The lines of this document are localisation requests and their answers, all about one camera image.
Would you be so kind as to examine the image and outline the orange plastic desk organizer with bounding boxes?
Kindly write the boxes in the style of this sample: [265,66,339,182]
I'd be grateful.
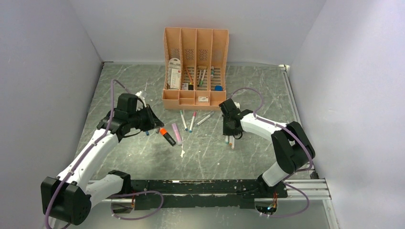
[162,27,229,111]

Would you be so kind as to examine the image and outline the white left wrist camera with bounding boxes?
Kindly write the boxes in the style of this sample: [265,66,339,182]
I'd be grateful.
[135,90,147,103]

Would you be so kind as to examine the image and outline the white pen pink cap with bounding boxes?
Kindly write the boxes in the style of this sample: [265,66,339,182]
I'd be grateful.
[189,111,197,133]

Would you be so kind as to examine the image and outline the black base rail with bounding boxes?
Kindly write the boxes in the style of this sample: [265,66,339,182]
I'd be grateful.
[109,179,288,210]

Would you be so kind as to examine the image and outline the white packaged item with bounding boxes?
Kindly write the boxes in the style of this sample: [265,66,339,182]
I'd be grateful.
[168,58,181,90]

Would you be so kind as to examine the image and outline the white pen green cap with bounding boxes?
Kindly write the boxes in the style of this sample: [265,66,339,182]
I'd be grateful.
[180,110,188,131]

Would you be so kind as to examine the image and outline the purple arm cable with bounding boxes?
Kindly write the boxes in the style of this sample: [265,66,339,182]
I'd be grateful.
[44,79,164,229]
[228,87,314,219]

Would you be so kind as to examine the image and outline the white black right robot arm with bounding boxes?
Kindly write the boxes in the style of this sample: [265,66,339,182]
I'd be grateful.
[219,99,316,198]

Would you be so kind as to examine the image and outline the white eraser box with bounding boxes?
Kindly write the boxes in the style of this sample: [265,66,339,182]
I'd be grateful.
[198,96,209,103]

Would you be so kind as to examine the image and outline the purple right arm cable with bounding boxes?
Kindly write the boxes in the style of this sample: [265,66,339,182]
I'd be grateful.
[228,87,314,219]

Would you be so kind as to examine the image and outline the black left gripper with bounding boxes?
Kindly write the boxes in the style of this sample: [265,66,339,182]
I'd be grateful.
[128,104,164,132]

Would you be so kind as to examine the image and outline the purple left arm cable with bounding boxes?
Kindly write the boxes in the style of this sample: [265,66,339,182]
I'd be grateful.
[44,79,164,229]

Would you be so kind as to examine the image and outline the blue round container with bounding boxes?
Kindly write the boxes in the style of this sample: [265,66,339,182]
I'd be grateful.
[214,85,223,91]

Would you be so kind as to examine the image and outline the orange black highlighter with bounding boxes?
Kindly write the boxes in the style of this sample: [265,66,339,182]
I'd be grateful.
[160,128,176,146]

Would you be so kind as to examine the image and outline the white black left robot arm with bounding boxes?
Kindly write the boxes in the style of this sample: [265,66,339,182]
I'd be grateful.
[41,91,164,228]

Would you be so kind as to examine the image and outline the pink highlighter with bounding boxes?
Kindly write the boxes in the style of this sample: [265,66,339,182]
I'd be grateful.
[171,123,182,145]

